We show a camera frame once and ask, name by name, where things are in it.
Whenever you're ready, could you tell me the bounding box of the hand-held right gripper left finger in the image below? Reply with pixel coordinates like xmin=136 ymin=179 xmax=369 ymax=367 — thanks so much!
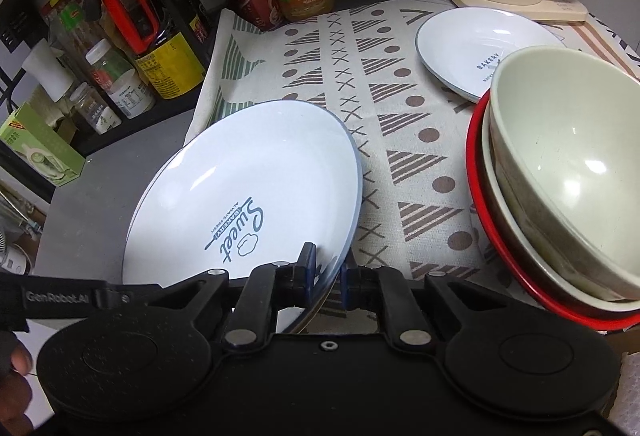
xmin=150 ymin=243 xmax=321 ymax=349

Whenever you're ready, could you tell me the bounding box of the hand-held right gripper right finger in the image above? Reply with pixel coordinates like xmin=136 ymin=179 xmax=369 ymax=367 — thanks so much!
xmin=340 ymin=263 xmax=490 ymax=351

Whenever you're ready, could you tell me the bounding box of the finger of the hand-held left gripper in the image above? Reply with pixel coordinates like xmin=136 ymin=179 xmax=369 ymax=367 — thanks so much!
xmin=107 ymin=281 xmax=166 ymax=311

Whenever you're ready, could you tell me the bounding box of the large blue-rimmed white plate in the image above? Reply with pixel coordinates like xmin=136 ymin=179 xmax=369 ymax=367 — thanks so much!
xmin=121 ymin=100 xmax=362 ymax=334

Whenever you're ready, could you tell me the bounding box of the cream bowl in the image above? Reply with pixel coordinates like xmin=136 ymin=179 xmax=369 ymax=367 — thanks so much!
xmin=489 ymin=46 xmax=640 ymax=301
xmin=480 ymin=116 xmax=640 ymax=313

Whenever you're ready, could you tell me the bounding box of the red and black bowl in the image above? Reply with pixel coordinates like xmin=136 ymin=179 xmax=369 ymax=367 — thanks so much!
xmin=465 ymin=93 xmax=640 ymax=332

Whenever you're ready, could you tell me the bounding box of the small blue-rimmed white plate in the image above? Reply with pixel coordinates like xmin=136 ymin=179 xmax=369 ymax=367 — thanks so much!
xmin=416 ymin=8 xmax=568 ymax=104

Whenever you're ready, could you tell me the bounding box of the person's left hand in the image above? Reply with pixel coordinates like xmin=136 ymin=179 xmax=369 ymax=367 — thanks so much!
xmin=0 ymin=331 xmax=35 ymax=436

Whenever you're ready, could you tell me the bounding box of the white plastic device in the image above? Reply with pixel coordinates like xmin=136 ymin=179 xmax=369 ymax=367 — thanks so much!
xmin=0 ymin=221 xmax=33 ymax=274

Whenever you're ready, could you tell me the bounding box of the green carton box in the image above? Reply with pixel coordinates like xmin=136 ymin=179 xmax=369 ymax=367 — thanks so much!
xmin=0 ymin=108 xmax=87 ymax=189

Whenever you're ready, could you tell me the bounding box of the black metal shelf rack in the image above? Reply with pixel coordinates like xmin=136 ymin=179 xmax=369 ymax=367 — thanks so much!
xmin=0 ymin=0 xmax=231 ymax=201

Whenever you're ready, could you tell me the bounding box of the patterned fringed table mat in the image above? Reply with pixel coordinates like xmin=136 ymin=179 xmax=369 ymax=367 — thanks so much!
xmin=185 ymin=0 xmax=640 ymax=317

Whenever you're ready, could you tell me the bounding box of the clear spice jar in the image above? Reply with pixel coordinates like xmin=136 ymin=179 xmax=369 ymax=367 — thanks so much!
xmin=70 ymin=83 xmax=123 ymax=137

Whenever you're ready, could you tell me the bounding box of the small white jar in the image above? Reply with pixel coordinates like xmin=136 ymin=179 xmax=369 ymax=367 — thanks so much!
xmin=107 ymin=68 xmax=156 ymax=119

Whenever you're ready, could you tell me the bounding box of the white-capped green jar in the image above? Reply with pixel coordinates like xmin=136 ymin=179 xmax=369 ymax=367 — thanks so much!
xmin=85 ymin=38 xmax=138 ymax=89

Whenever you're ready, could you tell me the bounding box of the large soy sauce bottle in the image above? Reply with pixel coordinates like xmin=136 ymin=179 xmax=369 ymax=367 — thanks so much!
xmin=97 ymin=0 xmax=208 ymax=101

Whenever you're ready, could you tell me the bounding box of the red drink can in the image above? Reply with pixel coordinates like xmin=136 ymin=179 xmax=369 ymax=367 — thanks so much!
xmin=227 ymin=0 xmax=287 ymax=30

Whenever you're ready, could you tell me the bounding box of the green-labelled sauce bottle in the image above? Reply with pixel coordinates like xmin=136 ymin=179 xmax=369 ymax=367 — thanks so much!
xmin=42 ymin=0 xmax=108 ymax=81

